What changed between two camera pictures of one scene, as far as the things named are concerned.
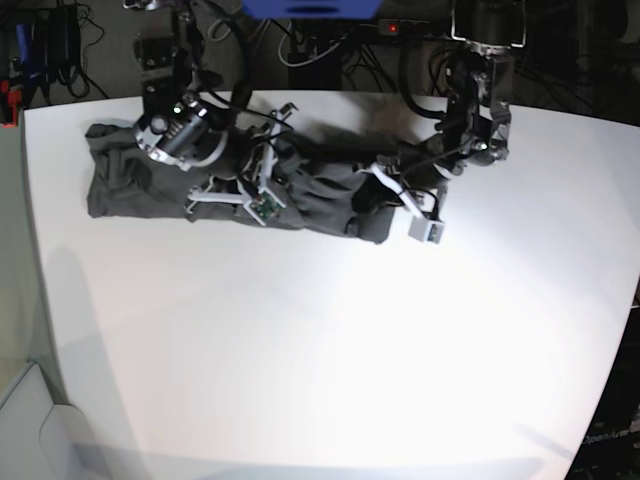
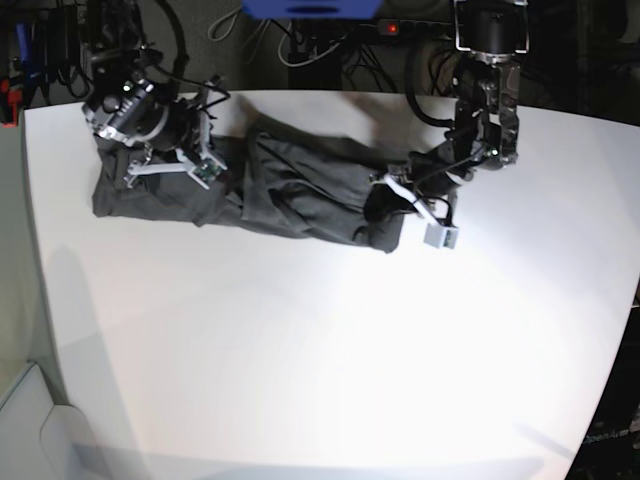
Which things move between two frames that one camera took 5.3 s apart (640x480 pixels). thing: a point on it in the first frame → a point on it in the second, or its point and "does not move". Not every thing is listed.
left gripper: [190, 133] → [135, 112]
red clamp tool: [14, 99] does not move
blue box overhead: [312, 10] does not move
